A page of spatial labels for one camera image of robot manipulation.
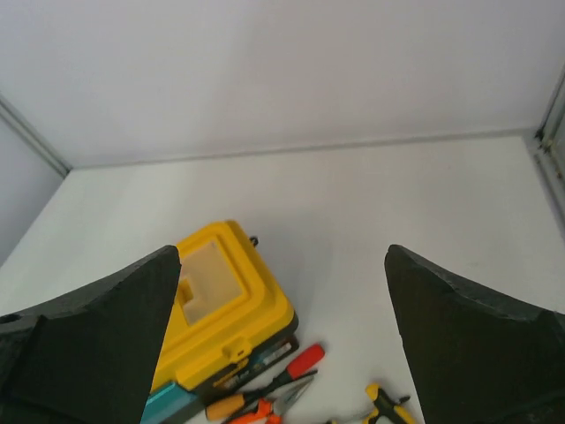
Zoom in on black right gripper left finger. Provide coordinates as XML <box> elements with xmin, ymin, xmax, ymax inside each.
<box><xmin>1</xmin><ymin>246</ymin><xmax>181</xmax><ymax>423</ymax></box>

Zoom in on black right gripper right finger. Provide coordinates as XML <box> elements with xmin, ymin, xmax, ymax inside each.
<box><xmin>384</xmin><ymin>245</ymin><xmax>564</xmax><ymax>423</ymax></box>

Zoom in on yellow black plastic toolbox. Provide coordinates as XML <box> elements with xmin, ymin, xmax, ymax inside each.
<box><xmin>141</xmin><ymin>220</ymin><xmax>299</xmax><ymax>423</ymax></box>

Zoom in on yellow black small screwdriver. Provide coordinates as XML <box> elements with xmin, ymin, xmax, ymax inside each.
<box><xmin>326</xmin><ymin>382</ymin><xmax>416</xmax><ymax>424</ymax></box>

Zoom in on orange needle nose pliers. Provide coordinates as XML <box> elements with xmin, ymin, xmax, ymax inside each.
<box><xmin>227</xmin><ymin>376</ymin><xmax>314</xmax><ymax>424</ymax></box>

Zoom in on red handled screwdriver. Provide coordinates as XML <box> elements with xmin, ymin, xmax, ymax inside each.
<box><xmin>243</xmin><ymin>344</ymin><xmax>326</xmax><ymax>402</ymax></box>

